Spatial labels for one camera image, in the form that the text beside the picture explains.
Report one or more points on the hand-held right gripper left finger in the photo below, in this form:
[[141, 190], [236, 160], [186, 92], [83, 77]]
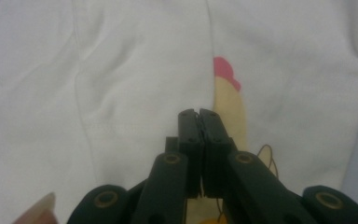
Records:
[[191, 149]]

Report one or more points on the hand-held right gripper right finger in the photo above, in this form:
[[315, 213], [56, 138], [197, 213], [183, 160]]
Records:
[[214, 146]]

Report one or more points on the white baby shirt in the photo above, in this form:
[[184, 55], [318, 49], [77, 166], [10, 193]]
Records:
[[105, 77]]

